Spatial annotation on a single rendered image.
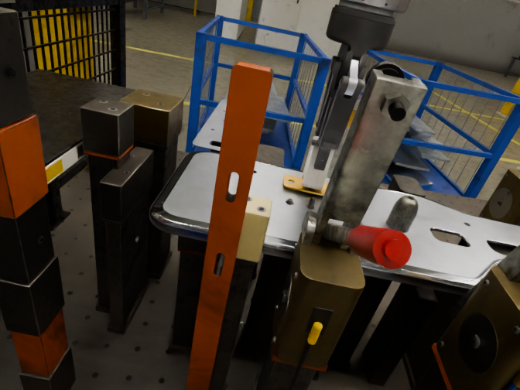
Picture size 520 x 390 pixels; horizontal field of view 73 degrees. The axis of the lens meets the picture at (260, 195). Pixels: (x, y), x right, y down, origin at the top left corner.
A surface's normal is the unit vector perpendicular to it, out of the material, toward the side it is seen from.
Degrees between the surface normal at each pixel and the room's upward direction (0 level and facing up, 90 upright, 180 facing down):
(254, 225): 90
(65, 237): 0
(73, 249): 0
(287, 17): 90
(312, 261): 0
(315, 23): 90
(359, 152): 99
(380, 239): 57
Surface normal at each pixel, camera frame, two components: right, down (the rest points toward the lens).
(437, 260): 0.19, -0.84
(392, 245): 0.03, -0.04
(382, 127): -0.12, 0.62
